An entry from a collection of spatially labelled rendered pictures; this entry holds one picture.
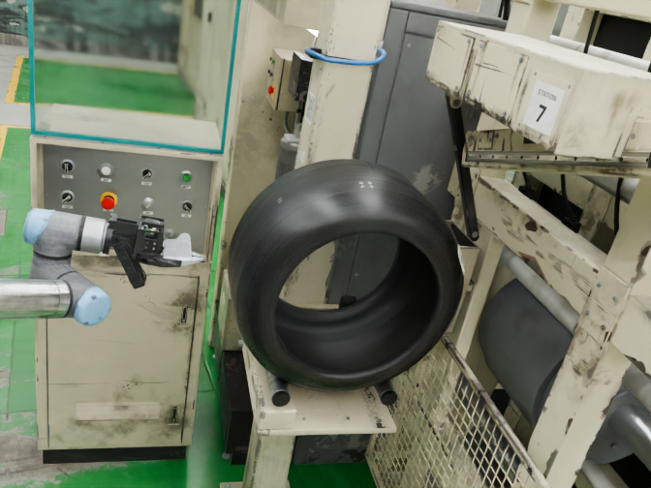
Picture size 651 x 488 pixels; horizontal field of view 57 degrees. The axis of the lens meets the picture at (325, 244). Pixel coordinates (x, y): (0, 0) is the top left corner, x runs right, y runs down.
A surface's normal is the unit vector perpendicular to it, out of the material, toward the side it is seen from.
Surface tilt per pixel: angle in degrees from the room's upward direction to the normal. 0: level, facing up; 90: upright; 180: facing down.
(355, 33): 90
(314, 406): 0
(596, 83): 90
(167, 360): 90
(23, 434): 0
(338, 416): 0
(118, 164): 90
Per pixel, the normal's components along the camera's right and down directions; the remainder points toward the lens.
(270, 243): -0.38, -0.09
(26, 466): 0.18, -0.89
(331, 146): 0.22, 0.45
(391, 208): 0.36, -0.35
